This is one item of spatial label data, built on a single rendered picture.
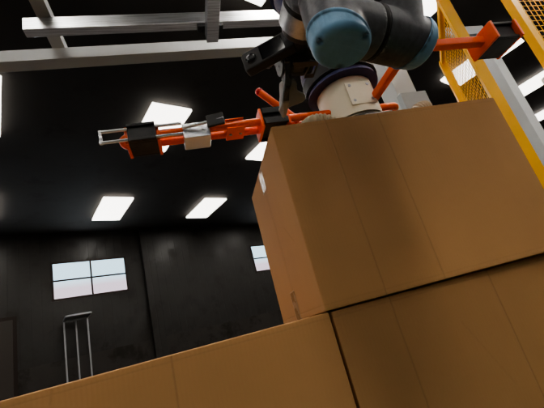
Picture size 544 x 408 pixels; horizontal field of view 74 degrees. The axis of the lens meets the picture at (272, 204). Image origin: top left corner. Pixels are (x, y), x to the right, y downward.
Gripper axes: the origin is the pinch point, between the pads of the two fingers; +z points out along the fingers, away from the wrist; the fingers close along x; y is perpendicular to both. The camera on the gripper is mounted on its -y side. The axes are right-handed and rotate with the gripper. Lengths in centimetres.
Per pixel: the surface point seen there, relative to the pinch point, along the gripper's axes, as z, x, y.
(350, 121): -5.7, -14.2, 14.0
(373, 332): -5, -58, 3
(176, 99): 374, 290, -3
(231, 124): 10.9, -0.3, -9.7
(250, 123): 11.1, -0.7, -4.4
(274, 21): 164, 202, 85
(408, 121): -6.0, -16.3, 28.3
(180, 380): -5, -57, -31
